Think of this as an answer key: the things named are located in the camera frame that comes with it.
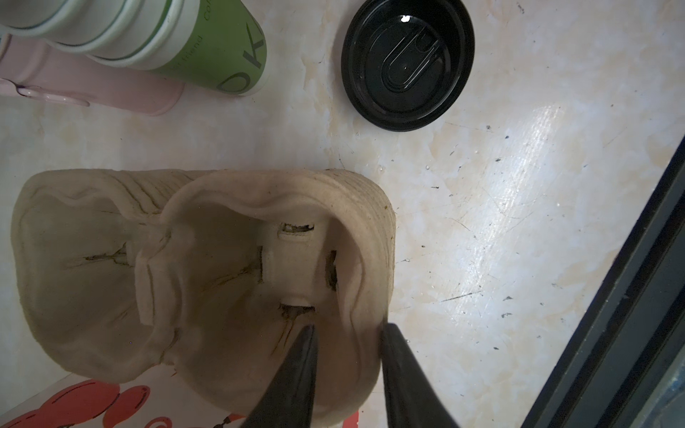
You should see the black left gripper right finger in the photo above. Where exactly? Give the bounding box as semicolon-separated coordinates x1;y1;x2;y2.
381;323;458;428

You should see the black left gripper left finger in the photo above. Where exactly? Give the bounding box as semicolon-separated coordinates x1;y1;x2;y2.
242;325;319;428

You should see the red and white paper bag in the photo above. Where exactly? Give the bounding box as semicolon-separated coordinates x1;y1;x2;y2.
0;363;360;428

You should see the brown pulp cup carrier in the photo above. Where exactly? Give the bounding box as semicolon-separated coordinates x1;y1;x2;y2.
11;169;396;426

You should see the stack of paper cups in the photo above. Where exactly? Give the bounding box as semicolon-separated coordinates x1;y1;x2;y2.
1;0;268;96

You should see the pink straw holder cup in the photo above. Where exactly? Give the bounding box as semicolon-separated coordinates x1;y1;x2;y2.
1;34;185;116

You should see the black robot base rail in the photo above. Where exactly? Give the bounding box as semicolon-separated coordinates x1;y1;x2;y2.
523;146;684;427

